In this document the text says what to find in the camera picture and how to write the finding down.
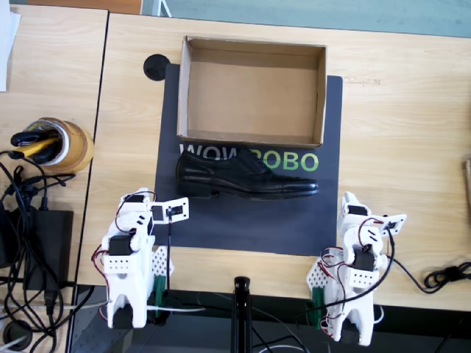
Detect black leather dress shoe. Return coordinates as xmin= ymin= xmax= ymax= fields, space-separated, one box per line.
xmin=175 ymin=146 xmax=319 ymax=202

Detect open cardboard box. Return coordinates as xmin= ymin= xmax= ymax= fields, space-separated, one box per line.
xmin=176 ymin=35 xmax=328 ymax=149

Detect green table clamp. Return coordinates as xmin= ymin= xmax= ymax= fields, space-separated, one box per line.
xmin=311 ymin=288 xmax=325 ymax=329
xmin=152 ymin=275 xmax=167 ymax=321

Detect black power adapter brick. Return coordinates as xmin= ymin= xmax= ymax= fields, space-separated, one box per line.
xmin=22 ymin=209 xmax=74 ymax=292

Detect brown packing tape roll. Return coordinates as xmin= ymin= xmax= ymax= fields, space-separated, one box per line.
xmin=21 ymin=116 xmax=96 ymax=174

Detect dark grey WOWROBO mat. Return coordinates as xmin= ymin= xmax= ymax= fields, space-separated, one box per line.
xmin=153 ymin=63 xmax=344 ymax=257

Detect round black desk grommet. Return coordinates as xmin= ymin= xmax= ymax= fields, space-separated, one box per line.
xmin=143 ymin=54 xmax=171 ymax=81

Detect white paper sheets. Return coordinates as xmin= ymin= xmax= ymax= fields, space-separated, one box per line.
xmin=0 ymin=7 xmax=22 ymax=93

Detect white gripper camera mount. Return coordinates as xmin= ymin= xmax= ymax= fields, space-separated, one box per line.
xmin=149 ymin=197 xmax=191 ymax=226
xmin=380 ymin=213 xmax=408 ymax=236

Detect white perforated base plate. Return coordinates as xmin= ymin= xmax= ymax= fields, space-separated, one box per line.
xmin=149 ymin=245 xmax=176 ymax=288
xmin=305 ymin=257 xmax=333 ymax=292

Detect black adapter cable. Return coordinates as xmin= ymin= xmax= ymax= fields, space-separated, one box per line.
xmin=0 ymin=149 xmax=78 ymax=221

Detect white thin cable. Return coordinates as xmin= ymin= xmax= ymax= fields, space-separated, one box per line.
xmin=145 ymin=304 xmax=207 ymax=315

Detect black mains power cord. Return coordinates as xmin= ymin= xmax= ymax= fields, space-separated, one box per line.
xmin=0 ymin=286 xmax=96 ymax=346

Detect yellow handled tool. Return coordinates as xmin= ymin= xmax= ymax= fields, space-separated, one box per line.
xmin=20 ymin=136 xmax=63 ymax=158

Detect black camera stand pole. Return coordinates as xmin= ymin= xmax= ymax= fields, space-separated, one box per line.
xmin=233 ymin=276 xmax=253 ymax=353

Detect black handled tool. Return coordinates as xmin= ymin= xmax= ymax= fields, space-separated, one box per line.
xmin=10 ymin=129 xmax=42 ymax=149

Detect round black grommet with cables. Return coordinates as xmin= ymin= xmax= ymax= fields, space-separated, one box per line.
xmin=2 ymin=318 xmax=33 ymax=349

